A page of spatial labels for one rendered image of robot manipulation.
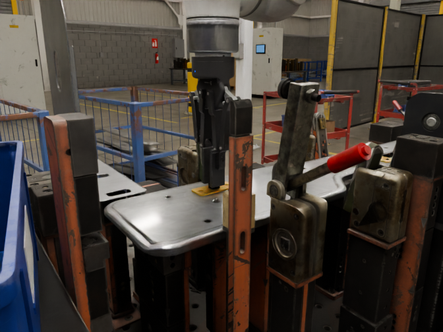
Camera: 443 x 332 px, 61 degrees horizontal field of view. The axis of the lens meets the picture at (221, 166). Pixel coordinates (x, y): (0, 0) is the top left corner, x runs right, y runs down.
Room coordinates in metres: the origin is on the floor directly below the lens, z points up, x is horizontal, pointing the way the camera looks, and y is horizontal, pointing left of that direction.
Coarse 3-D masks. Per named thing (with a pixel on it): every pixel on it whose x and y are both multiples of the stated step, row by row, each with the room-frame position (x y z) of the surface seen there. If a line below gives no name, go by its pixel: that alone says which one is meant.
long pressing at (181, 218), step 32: (320, 160) 0.89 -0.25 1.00; (160, 192) 0.66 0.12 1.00; (192, 192) 0.66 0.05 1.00; (256, 192) 0.66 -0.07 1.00; (320, 192) 0.66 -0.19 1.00; (128, 224) 0.53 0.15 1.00; (160, 224) 0.53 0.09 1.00; (192, 224) 0.53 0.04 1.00; (256, 224) 0.54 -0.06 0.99; (160, 256) 0.45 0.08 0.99
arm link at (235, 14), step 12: (192, 0) 0.64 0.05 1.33; (204, 0) 0.63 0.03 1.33; (216, 0) 0.63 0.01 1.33; (228, 0) 0.64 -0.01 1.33; (240, 0) 0.66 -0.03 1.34; (252, 0) 0.69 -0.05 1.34; (192, 12) 0.65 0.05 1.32; (204, 12) 0.64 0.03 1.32; (216, 12) 0.64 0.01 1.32; (228, 12) 0.64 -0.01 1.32; (240, 12) 0.69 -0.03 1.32
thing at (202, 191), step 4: (208, 184) 0.68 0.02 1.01; (228, 184) 0.70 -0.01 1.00; (196, 188) 0.67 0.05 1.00; (200, 188) 0.67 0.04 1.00; (204, 188) 0.67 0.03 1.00; (208, 188) 0.67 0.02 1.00; (212, 188) 0.67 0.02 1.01; (216, 188) 0.67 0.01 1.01; (220, 188) 0.67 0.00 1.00; (224, 188) 0.67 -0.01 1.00; (228, 188) 0.68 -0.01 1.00; (196, 192) 0.65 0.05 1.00; (200, 192) 0.65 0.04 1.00; (204, 192) 0.65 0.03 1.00; (208, 192) 0.65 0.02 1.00; (212, 192) 0.65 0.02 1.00; (216, 192) 0.66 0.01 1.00
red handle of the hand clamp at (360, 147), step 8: (360, 144) 0.43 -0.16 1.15; (344, 152) 0.44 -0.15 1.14; (352, 152) 0.43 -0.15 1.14; (360, 152) 0.42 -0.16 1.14; (368, 152) 0.42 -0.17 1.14; (328, 160) 0.46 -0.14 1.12; (336, 160) 0.45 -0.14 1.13; (344, 160) 0.44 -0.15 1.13; (352, 160) 0.43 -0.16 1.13; (360, 160) 0.42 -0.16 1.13; (320, 168) 0.47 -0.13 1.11; (328, 168) 0.45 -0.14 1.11; (336, 168) 0.45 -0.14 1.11; (344, 168) 0.44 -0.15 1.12; (304, 176) 0.49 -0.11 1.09; (312, 176) 0.48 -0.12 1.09; (320, 176) 0.47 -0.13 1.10; (288, 184) 0.51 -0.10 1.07; (296, 184) 0.50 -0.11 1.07
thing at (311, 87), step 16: (288, 80) 0.53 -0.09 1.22; (288, 96) 0.51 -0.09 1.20; (304, 96) 0.49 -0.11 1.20; (320, 96) 0.49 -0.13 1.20; (288, 112) 0.50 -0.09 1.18; (304, 112) 0.50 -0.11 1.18; (288, 128) 0.50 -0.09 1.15; (304, 128) 0.51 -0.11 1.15; (288, 144) 0.50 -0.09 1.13; (304, 144) 0.51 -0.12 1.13; (288, 160) 0.50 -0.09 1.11; (304, 160) 0.52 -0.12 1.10; (288, 176) 0.51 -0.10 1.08; (288, 192) 0.54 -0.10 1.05
